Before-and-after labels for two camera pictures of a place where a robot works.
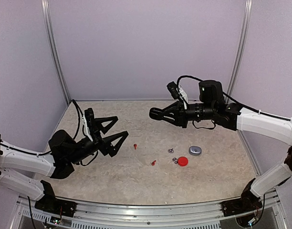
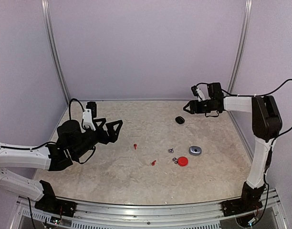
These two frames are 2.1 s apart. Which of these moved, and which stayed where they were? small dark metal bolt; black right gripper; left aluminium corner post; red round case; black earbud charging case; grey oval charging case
Moved: black right gripper; black earbud charging case
Stayed: small dark metal bolt; grey oval charging case; red round case; left aluminium corner post
